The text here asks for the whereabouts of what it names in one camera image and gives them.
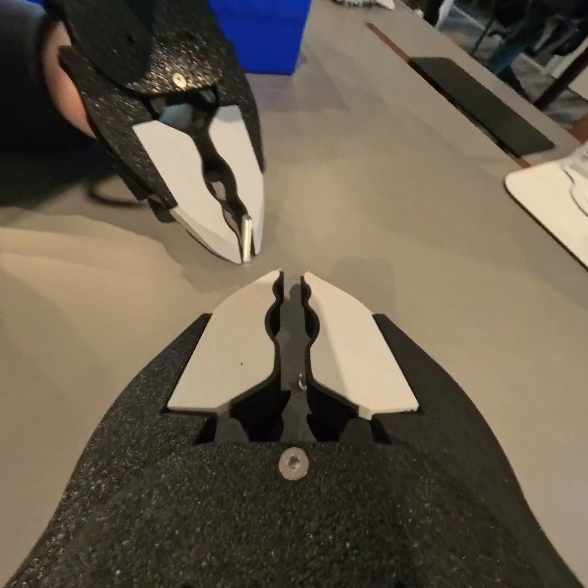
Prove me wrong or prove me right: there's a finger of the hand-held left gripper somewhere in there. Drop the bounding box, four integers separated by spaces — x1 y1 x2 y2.
208 104 266 256
132 119 244 266

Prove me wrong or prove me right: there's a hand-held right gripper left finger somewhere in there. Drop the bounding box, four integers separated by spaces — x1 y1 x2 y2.
165 269 285 421

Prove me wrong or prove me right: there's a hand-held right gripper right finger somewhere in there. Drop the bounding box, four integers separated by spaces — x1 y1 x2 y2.
300 271 420 421

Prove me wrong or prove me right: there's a silver metal bolt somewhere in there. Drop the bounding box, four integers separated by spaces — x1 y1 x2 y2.
240 213 254 263

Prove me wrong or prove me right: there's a person's left forearm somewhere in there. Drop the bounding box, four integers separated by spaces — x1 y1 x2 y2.
0 0 60 148

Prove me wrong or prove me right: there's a person's left hand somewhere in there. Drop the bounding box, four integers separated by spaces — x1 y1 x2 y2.
41 33 98 139

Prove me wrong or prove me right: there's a blue plastic bin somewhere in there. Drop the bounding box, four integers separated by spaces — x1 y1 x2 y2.
206 0 314 75

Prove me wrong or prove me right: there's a white document stand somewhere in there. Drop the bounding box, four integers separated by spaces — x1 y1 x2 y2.
504 140 588 269

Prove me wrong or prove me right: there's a black office chair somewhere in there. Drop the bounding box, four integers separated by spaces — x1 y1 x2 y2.
473 0 588 113

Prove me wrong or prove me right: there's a black table cable flap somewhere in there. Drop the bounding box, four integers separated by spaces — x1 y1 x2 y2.
408 56 557 159

